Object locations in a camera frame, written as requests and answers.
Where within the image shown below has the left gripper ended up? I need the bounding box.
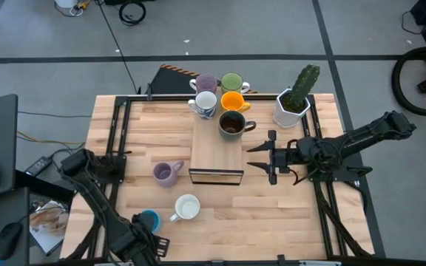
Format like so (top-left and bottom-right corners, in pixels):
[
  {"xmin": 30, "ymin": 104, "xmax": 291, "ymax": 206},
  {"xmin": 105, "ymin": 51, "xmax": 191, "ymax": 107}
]
[{"xmin": 126, "ymin": 213, "xmax": 171, "ymax": 265}]

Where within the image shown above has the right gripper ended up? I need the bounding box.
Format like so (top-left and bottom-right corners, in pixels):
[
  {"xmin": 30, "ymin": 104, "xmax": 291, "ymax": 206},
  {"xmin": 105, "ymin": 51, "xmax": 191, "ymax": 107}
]
[{"xmin": 246, "ymin": 129, "xmax": 301, "ymax": 185}]

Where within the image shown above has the dark teal glazed mug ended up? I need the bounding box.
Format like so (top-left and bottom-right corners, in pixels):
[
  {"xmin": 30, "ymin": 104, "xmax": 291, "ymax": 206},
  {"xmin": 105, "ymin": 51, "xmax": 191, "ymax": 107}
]
[{"xmin": 218, "ymin": 109, "xmax": 257, "ymax": 141}]

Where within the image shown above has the teal mug white handle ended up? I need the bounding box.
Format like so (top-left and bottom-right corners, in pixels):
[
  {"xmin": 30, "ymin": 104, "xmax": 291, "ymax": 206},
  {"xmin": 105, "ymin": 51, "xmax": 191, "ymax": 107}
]
[{"xmin": 169, "ymin": 194, "xmax": 201, "ymax": 224}]

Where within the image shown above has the purple ribbed mug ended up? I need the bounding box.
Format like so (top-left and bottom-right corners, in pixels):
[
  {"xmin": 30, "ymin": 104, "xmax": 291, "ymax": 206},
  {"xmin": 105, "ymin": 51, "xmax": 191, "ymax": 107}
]
[{"xmin": 152, "ymin": 160, "xmax": 185, "ymax": 188}]

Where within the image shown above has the yellow mug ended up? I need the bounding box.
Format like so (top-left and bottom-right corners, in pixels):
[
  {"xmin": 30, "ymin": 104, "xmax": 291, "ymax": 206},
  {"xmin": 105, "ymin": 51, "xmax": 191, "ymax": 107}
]
[{"xmin": 220, "ymin": 91, "xmax": 252, "ymax": 113}]

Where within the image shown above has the green mug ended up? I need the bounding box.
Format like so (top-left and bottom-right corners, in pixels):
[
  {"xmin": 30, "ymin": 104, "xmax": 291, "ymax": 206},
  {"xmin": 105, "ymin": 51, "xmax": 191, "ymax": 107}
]
[{"xmin": 220, "ymin": 72, "xmax": 251, "ymax": 94}]

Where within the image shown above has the white plant pot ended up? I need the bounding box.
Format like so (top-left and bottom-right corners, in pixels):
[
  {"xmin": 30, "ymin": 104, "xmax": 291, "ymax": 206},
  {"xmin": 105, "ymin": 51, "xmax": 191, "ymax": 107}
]
[{"xmin": 272, "ymin": 87, "xmax": 311, "ymax": 129}]

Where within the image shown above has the black metal wooden shelf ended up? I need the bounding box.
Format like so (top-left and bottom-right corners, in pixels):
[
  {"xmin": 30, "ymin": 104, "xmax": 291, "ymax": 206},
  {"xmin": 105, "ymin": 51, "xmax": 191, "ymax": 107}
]
[{"xmin": 189, "ymin": 73, "xmax": 253, "ymax": 186}]

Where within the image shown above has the white blue patterned mug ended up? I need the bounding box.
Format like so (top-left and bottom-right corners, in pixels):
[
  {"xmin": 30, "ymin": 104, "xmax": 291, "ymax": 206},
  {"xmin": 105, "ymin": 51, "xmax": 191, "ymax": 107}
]
[{"xmin": 187, "ymin": 90, "xmax": 219, "ymax": 120}]

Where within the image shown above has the green cactus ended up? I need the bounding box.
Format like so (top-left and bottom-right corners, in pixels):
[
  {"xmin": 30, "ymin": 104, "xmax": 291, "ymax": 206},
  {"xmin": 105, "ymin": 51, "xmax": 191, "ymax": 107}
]
[{"xmin": 288, "ymin": 64, "xmax": 320, "ymax": 112}]

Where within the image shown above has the purple smooth mug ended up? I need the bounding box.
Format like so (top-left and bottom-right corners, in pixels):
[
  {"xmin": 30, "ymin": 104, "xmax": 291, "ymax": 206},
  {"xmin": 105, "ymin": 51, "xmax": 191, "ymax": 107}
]
[{"xmin": 189, "ymin": 72, "xmax": 218, "ymax": 94}]

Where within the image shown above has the black power adapter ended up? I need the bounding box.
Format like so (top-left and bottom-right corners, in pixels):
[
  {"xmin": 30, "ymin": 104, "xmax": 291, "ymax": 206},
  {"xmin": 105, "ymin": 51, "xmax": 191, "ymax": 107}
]
[{"xmin": 24, "ymin": 156, "xmax": 53, "ymax": 177}]

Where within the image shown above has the black panel striped edge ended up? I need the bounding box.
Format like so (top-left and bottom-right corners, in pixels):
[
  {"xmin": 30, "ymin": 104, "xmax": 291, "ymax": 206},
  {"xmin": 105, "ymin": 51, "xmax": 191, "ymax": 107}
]
[{"xmin": 149, "ymin": 64, "xmax": 258, "ymax": 95}]

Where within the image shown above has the black computer mouse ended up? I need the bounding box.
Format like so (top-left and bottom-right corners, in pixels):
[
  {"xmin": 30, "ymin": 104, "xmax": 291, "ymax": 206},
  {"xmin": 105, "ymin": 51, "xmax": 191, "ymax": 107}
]
[{"xmin": 0, "ymin": 221, "xmax": 24, "ymax": 261}]

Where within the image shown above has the black aluminium table frame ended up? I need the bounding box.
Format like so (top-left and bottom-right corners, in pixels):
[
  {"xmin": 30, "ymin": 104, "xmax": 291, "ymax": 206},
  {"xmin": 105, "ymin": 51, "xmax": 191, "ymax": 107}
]
[{"xmin": 61, "ymin": 94, "xmax": 375, "ymax": 266}]

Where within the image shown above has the yellow floor cable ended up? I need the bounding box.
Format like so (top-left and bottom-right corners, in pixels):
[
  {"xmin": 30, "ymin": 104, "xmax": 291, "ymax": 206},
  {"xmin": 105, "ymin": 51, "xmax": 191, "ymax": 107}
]
[{"xmin": 16, "ymin": 131, "xmax": 87, "ymax": 146}]

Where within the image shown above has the grey floor cable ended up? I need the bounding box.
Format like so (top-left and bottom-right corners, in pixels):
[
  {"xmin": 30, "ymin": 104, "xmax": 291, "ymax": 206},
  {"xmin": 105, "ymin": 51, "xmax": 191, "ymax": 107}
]
[{"xmin": 16, "ymin": 110, "xmax": 92, "ymax": 119}]

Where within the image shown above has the black vacuum hose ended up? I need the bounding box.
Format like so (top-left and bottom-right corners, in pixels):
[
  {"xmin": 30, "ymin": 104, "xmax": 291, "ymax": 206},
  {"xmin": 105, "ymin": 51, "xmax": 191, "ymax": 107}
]
[{"xmin": 390, "ymin": 46, "xmax": 426, "ymax": 117}]

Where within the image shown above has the long black floor cable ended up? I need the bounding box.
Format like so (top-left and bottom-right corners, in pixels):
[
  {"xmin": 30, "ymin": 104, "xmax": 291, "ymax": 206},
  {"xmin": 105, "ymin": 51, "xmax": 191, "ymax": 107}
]
[{"xmin": 96, "ymin": 0, "xmax": 142, "ymax": 94}]

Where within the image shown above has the coiled black cable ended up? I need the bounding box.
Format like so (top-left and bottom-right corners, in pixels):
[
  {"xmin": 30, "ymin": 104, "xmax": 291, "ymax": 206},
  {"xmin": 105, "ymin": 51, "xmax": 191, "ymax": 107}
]
[{"xmin": 118, "ymin": 0, "xmax": 147, "ymax": 27}]

